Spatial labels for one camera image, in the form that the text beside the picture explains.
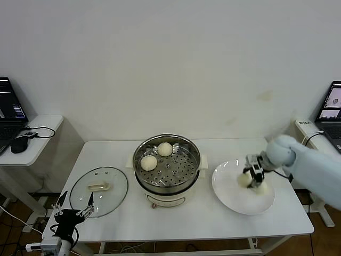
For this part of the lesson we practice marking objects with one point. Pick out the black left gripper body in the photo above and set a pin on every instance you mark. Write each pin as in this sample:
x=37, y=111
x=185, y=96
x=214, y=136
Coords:
x=66, y=217

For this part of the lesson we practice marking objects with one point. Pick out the round glass pot lid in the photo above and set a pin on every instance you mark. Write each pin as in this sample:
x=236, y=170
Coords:
x=112, y=192

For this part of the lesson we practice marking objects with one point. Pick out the cream electric cooker base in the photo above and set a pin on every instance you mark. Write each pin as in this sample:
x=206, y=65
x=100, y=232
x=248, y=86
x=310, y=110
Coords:
x=170, y=198

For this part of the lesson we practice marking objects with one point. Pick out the white table frame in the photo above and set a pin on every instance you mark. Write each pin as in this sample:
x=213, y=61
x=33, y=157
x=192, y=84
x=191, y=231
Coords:
x=186, y=246

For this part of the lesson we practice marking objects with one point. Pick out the white steamed baozi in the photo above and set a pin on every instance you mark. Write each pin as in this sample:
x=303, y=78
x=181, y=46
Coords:
x=165, y=148
x=262, y=190
x=243, y=180
x=148, y=162

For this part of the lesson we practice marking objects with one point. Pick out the white round plate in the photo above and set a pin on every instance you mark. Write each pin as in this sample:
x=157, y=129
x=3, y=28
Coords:
x=229, y=186

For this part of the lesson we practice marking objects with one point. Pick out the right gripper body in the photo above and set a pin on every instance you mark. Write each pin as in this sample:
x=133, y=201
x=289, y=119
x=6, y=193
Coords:
x=257, y=164

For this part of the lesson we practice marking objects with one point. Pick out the black laptop with dark screen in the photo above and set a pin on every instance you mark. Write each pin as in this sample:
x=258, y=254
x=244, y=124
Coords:
x=10, y=106

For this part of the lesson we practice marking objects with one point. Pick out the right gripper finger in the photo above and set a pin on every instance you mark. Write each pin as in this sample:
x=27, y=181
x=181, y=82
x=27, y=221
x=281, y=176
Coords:
x=257, y=181
x=247, y=169

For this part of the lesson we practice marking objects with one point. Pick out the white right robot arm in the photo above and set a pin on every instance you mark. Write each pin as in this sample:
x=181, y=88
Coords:
x=314, y=170

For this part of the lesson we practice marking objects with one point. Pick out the white wall socket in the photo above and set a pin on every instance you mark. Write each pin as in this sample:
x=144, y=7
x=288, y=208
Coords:
x=45, y=176

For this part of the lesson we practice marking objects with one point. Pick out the grey laptop with light screen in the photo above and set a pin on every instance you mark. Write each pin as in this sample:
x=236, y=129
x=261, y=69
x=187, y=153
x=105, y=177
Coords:
x=330, y=106

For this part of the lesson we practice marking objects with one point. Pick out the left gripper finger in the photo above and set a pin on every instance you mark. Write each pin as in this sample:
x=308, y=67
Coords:
x=63, y=198
x=91, y=202

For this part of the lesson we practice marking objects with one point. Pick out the black computer mouse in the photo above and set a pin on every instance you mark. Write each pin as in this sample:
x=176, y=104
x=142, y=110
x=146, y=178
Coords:
x=18, y=144

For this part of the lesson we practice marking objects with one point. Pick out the white side table with mouse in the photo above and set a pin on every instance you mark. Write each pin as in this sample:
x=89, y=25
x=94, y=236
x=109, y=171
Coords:
x=40, y=144

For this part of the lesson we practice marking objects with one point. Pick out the stainless steel steamer basket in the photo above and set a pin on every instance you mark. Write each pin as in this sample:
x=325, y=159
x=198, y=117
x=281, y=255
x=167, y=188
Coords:
x=183, y=173

